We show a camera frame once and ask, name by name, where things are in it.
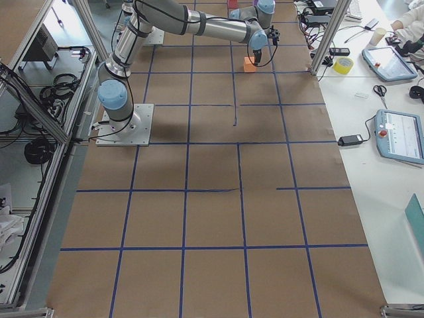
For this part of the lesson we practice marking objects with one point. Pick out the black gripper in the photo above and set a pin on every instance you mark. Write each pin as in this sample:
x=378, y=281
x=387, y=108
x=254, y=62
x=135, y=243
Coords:
x=257, y=53

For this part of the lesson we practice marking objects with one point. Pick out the orange foam cube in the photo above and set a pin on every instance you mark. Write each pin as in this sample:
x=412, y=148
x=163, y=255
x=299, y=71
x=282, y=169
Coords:
x=249, y=66

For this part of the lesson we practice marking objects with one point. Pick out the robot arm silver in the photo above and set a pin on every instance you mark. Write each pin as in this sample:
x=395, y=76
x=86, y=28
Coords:
x=250, y=26

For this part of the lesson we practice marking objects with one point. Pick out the pink foam cube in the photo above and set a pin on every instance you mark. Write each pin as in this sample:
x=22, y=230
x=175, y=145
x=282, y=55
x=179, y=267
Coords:
x=232, y=4

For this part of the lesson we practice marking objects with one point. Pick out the yellow tape roll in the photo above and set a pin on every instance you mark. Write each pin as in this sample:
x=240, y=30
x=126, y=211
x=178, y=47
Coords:
x=343, y=65

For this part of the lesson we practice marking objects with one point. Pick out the white paper cup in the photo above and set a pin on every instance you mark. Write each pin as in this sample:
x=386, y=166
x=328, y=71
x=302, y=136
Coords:
x=377, y=36

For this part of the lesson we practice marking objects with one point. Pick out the black power adapter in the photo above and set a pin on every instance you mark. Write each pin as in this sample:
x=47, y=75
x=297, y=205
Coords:
x=350, y=140

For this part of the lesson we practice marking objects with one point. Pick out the teach pendant far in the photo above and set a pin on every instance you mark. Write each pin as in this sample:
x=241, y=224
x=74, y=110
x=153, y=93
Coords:
x=388, y=65

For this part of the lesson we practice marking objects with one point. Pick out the teach pendant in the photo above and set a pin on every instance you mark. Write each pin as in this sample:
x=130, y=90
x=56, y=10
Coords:
x=399, y=136
x=388, y=65

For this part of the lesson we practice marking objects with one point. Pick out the teach pendant near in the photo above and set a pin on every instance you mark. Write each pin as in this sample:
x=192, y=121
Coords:
x=399, y=136

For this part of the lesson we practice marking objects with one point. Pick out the aluminium frame post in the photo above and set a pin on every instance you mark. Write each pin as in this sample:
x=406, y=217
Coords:
x=336, y=19

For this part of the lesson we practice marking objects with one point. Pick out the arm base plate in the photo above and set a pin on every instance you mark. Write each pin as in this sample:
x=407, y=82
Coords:
x=155, y=38
x=137, y=132

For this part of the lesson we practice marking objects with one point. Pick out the black handled scissors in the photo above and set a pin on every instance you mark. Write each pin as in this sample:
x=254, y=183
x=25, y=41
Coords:
x=381, y=91

